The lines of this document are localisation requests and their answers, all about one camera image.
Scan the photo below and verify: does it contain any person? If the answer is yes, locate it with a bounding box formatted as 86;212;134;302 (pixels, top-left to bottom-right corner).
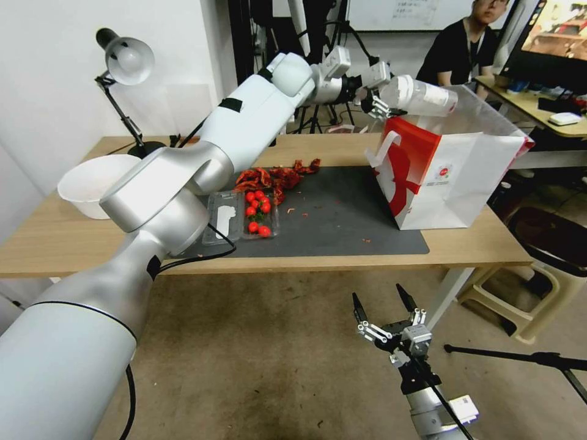
414;0;511;89

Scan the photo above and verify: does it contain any black stand leg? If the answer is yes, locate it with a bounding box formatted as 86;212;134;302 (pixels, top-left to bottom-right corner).
443;343;587;405

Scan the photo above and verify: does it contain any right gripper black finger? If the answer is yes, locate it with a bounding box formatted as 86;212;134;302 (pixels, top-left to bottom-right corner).
396;283;428;329
352;292;394;343

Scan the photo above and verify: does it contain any clear plastic bottle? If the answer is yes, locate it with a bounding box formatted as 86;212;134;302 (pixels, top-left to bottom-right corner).
378;75;460;117

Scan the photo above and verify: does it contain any white paper bowl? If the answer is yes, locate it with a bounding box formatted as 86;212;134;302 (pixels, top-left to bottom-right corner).
56;154;139;221

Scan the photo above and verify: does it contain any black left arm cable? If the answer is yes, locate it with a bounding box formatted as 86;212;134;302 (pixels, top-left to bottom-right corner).
122;219;238;440

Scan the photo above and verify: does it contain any wooden office desk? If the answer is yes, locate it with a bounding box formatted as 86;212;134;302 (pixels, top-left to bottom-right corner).
474;75;587;171

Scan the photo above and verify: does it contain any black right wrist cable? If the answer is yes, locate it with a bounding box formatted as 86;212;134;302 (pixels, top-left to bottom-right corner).
410;355;476;440

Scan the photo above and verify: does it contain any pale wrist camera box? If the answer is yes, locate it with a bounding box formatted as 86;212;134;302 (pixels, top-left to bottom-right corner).
403;324;434;356

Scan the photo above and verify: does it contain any dark grey table mat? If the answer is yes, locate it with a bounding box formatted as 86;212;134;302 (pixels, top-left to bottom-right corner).
196;164;431;259

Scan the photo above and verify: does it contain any whiteboard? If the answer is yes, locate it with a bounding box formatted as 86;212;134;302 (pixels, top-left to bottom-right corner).
347;0;465;33

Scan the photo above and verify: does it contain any white red paper delivery bag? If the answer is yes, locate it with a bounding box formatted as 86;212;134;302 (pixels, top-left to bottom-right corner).
364;84;536;232

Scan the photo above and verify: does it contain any beige plastic stool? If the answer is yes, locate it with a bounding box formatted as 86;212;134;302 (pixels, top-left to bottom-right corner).
457;263;563;347

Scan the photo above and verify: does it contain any silver black desk lamp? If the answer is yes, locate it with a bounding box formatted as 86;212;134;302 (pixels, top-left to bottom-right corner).
94;27;169;160

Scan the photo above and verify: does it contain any black computer monitor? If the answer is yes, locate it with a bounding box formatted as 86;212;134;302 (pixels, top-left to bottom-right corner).
498;0;587;89

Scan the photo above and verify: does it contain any clear plastic takeout box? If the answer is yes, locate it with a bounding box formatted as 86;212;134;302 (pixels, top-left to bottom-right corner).
201;188;281;248

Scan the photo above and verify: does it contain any white table leg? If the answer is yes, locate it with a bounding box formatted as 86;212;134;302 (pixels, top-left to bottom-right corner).
438;266;481;334

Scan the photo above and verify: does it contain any black camera tripod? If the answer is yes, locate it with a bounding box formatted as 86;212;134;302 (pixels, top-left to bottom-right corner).
293;0;370;134

